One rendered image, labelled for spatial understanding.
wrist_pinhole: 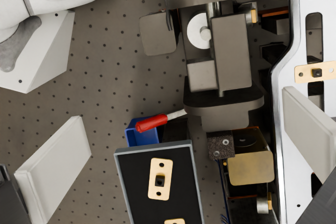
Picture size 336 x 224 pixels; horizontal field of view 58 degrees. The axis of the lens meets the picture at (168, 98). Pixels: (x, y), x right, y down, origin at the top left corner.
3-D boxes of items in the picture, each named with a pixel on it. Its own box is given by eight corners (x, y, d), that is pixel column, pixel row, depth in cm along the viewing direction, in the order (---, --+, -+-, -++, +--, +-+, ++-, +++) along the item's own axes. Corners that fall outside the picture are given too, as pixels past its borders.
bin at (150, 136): (164, 144, 104) (162, 157, 95) (136, 147, 105) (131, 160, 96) (158, 114, 100) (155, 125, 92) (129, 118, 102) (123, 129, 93)
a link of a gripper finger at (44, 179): (46, 226, 14) (31, 228, 14) (92, 154, 21) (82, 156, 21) (27, 171, 13) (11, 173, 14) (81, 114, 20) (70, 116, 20)
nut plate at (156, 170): (168, 199, 56) (168, 203, 55) (148, 197, 56) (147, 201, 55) (173, 159, 53) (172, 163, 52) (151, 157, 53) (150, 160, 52)
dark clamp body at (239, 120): (227, 79, 95) (249, 128, 59) (189, 84, 97) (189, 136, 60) (224, 56, 93) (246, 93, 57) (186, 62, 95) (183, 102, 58)
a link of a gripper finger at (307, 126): (331, 135, 12) (351, 132, 12) (280, 86, 19) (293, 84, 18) (332, 199, 13) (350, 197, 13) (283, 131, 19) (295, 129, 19)
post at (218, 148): (218, 95, 97) (235, 158, 59) (202, 98, 98) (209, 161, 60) (216, 80, 95) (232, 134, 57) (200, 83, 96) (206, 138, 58)
